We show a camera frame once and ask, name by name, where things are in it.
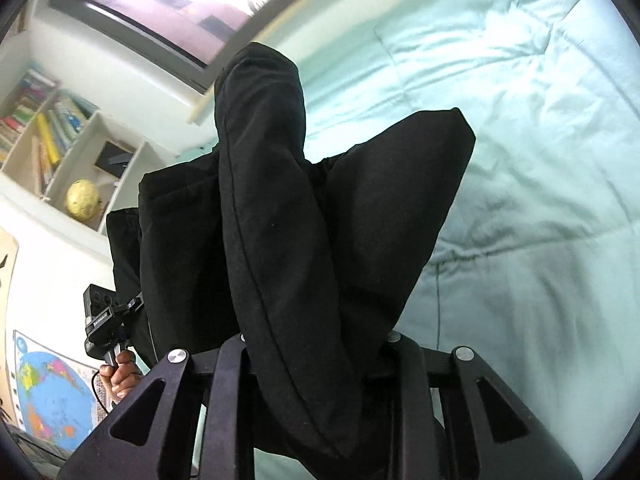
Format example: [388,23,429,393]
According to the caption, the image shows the mint green quilted duvet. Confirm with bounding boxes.
[188,0,640,480]

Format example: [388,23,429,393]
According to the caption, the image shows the yellow globe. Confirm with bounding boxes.
[64,179,102,222]

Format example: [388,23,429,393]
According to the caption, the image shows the white bookshelf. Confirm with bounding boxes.
[1,30,177,260]

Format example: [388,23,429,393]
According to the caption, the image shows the row of colourful books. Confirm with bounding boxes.
[1,65,98,198]

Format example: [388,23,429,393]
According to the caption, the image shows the person left hand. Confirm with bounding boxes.
[99,350,143,403]

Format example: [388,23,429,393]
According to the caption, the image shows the wooden window sill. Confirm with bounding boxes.
[186,0,490,126]

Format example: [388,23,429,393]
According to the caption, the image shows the black hooded winter jacket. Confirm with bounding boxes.
[107,43,475,479]

